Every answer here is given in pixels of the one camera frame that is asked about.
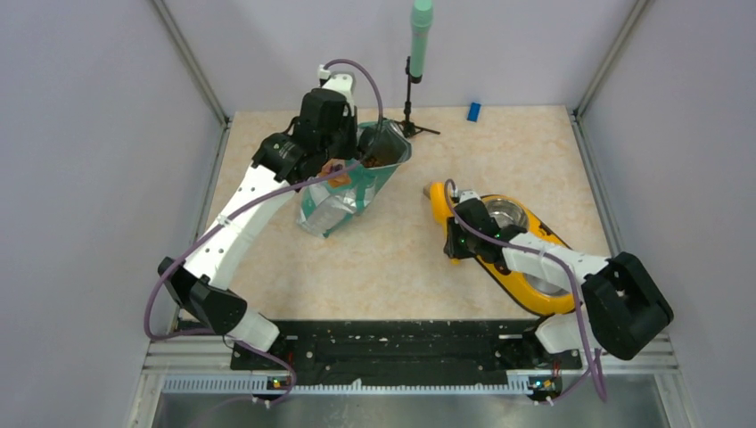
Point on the aluminium front rail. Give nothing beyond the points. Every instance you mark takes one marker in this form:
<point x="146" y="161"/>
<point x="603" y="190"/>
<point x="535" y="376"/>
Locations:
<point x="203" y="365"/>

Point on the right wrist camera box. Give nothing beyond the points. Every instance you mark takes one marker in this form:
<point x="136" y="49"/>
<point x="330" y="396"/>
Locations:
<point x="465" y="195"/>

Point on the brown pet food kibble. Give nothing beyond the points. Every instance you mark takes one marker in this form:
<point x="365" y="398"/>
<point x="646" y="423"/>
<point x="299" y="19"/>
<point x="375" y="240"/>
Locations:
<point x="382" y="158"/>

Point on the black tripod stand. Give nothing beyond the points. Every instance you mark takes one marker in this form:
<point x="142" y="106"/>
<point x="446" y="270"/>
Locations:
<point x="408" y="127"/>

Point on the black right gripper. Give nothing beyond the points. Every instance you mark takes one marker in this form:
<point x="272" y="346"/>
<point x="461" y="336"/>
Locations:
<point x="452" y="248"/>

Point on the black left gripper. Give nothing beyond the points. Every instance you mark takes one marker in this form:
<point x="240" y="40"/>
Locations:
<point x="349" y="151"/>

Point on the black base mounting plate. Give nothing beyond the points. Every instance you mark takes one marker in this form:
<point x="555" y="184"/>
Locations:
<point x="413" y="340"/>

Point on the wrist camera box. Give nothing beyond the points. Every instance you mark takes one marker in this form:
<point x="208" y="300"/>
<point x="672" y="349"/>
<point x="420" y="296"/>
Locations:
<point x="465" y="195"/>
<point x="339" y="82"/>

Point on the green pet food bag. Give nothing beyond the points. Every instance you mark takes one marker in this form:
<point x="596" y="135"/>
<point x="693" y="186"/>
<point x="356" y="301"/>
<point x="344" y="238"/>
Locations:
<point x="330" y="205"/>

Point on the yellow plastic scoop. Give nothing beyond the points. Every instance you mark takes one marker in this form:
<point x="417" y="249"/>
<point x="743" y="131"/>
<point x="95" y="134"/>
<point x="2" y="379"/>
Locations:
<point x="440" y="204"/>

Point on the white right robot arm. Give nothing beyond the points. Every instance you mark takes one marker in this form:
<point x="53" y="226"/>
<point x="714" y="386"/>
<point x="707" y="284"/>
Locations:
<point x="618" y="307"/>

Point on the blue small object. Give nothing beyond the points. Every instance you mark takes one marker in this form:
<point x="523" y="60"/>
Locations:
<point x="473" y="113"/>

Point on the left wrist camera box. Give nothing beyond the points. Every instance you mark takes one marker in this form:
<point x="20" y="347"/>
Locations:
<point x="339" y="82"/>

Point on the green cylinder on stand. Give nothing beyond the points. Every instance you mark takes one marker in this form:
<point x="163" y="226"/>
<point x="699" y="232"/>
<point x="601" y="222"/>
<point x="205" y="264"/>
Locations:
<point x="421" y="18"/>

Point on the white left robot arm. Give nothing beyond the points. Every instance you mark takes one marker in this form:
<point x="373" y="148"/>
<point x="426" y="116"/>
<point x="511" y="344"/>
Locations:
<point x="199" y="282"/>

